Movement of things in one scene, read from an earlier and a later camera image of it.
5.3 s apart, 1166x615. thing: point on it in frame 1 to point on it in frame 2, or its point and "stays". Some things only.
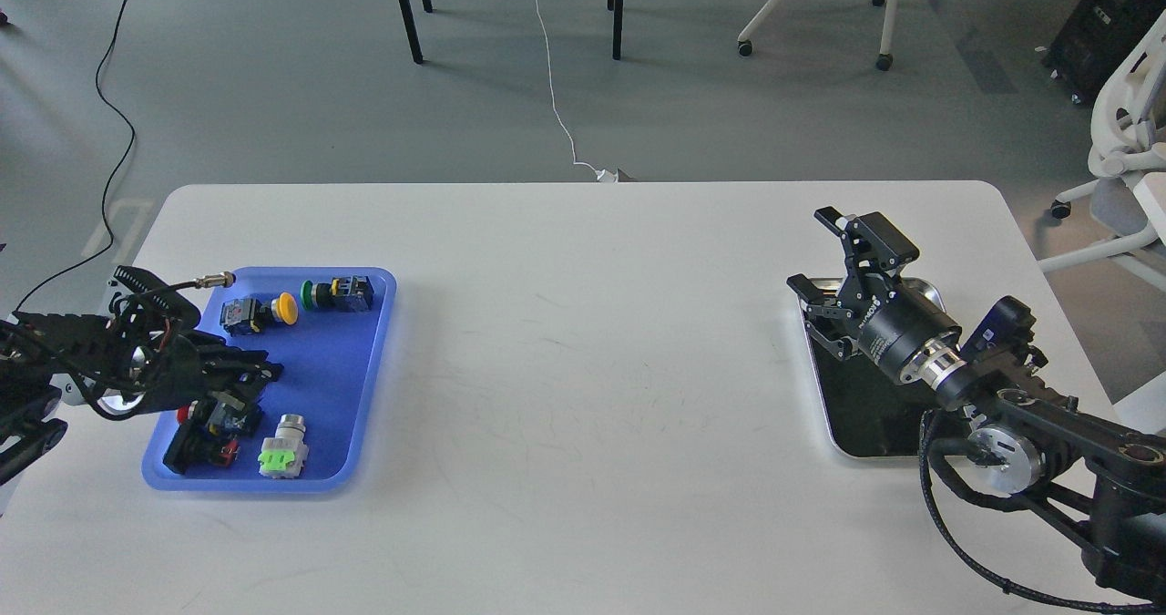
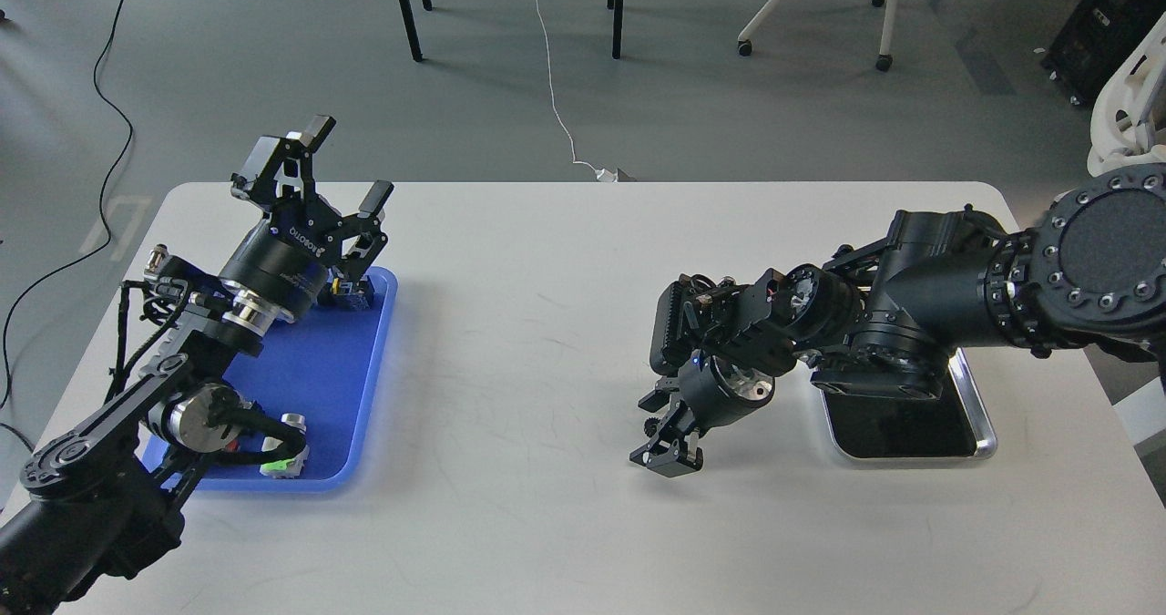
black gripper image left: (180, 369) to (283, 260)
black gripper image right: (908, 340) to (710, 390)
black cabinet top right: (1122, 2) stays
